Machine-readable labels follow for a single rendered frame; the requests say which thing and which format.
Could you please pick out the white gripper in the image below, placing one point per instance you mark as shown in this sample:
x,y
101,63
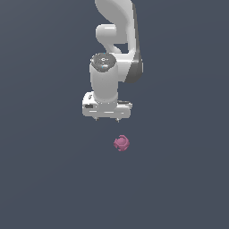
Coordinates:
x,y
101,109

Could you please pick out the small pink knobbly object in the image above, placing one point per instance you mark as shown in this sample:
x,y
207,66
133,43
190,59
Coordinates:
x,y
121,143

